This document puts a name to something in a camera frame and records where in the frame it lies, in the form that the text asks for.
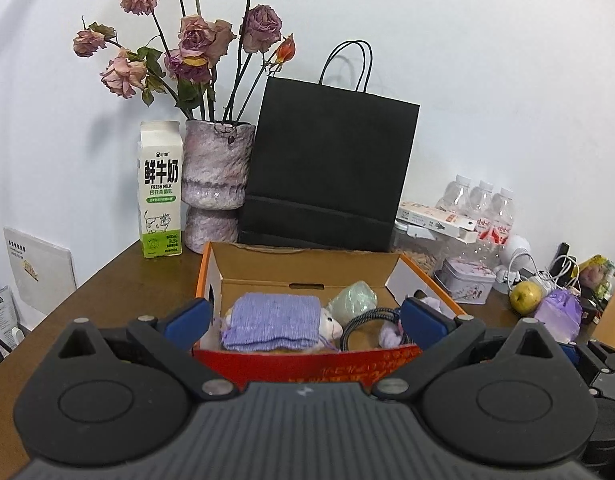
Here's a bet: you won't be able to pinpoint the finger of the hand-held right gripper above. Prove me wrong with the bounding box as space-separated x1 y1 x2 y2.
555 341 604 377

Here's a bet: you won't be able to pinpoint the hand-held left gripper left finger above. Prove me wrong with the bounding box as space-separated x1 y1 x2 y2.
54 298 238 402

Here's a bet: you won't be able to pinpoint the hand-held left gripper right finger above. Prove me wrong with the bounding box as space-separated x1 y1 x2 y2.
370 297 568 403

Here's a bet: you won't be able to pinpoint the light purple fluffy item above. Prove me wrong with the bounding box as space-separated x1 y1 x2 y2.
379 296 444 349

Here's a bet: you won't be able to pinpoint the black cable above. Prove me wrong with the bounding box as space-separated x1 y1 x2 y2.
340 307 404 352

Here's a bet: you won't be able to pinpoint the pale green plastic bag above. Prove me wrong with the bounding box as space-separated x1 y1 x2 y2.
327 282 378 323

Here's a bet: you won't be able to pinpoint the purple knitted cloth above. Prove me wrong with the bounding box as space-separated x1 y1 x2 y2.
221 294 324 351

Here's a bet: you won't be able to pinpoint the yellow and white plush toy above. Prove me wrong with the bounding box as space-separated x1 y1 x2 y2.
220 305 344 352

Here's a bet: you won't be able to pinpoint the orange cardboard box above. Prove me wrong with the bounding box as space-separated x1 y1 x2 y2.
192 241 468 392

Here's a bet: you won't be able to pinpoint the purple plastic bag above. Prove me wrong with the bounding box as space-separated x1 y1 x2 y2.
534 288 583 343

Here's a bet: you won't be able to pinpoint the printed rectangular tin box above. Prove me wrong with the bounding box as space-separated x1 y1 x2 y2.
434 257 497 306

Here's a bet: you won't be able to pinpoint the clear plastic food container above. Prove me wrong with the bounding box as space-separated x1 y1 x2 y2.
391 222 469 277

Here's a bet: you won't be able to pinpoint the yellow green fruit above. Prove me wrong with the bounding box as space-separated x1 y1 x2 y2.
510 281 543 315

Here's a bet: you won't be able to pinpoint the yellow printed packet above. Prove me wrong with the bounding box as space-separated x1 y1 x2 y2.
579 255 615 293

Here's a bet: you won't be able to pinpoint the small black device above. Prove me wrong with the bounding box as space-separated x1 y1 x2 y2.
550 242 571 276

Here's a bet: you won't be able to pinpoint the flat white carton box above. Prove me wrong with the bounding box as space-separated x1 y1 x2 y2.
396 201 481 244

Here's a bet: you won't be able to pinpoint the white round device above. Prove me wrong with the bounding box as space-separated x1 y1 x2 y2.
501 235 533 272

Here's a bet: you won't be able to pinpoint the clear plastic water bottle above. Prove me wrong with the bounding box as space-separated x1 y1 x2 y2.
465 180 494 223
480 187 517 251
436 174 473 213

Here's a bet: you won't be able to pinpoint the white and green milk carton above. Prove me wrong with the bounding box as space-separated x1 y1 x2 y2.
137 121 184 259

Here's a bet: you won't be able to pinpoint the white board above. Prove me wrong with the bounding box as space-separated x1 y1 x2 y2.
3 226 77 322

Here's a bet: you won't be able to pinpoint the black paper bag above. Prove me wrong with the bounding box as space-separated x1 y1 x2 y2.
238 40 421 253

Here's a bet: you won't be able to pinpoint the white printed package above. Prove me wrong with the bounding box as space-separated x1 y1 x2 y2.
0 279 22 351

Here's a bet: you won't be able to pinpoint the dried rose bouquet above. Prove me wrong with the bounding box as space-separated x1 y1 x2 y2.
72 0 296 123

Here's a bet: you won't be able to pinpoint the white cables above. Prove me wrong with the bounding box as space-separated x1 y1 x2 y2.
495 254 581 292

